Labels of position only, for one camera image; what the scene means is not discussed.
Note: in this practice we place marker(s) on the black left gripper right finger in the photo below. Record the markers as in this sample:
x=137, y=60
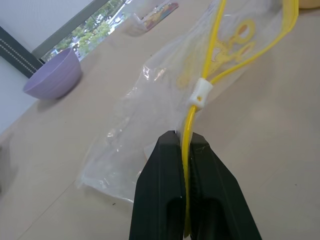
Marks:
x=217, y=200

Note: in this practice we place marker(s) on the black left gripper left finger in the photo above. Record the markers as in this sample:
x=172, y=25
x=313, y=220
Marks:
x=160, y=190

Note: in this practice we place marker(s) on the clear yellow-zip plastic bag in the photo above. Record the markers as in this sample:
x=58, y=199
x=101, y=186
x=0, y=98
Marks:
x=150, y=112

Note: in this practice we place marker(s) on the purple plastic bowl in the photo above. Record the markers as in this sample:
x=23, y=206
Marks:
x=55, y=77

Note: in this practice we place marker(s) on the colourful printed clear box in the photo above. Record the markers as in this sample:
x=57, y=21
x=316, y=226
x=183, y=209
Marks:
x=150, y=20

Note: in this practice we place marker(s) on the black stitched panel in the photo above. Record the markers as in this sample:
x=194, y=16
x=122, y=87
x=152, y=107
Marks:
x=17, y=52

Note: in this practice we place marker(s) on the grey window frame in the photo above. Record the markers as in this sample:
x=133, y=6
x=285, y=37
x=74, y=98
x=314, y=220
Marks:
x=67, y=25

